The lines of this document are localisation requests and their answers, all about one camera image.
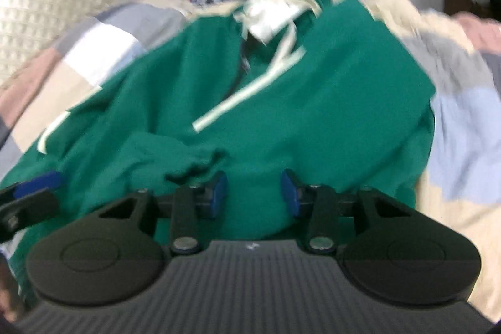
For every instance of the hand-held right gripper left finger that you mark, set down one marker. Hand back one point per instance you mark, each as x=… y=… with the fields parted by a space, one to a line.
x=217 y=197

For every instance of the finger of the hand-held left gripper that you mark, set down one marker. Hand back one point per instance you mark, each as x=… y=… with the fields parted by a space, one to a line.
x=35 y=201

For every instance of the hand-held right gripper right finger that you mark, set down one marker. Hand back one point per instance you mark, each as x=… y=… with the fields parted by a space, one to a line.
x=289 y=193

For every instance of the green hoodie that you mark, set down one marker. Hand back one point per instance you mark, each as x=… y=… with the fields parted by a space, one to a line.
x=332 y=83

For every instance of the patchwork blanket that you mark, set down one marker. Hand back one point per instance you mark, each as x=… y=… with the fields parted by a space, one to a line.
x=462 y=122

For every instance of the dark wooden furniture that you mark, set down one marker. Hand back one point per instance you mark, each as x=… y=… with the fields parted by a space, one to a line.
x=465 y=1

